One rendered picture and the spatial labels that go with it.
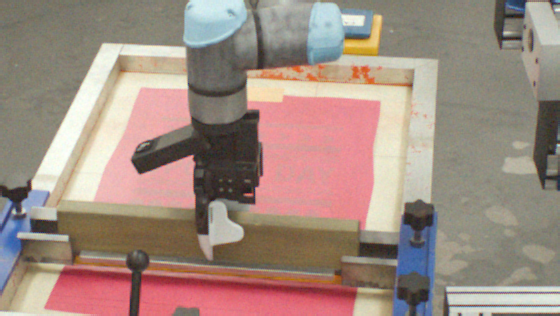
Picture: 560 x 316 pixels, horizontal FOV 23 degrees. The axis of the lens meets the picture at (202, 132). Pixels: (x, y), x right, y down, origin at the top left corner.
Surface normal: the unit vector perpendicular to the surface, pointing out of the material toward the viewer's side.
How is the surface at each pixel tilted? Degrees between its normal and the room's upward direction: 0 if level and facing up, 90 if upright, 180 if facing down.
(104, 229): 90
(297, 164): 0
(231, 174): 90
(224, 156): 90
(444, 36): 0
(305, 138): 0
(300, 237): 90
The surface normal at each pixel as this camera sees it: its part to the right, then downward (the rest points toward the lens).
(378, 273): -0.18, 0.51
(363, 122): -0.04, -0.86
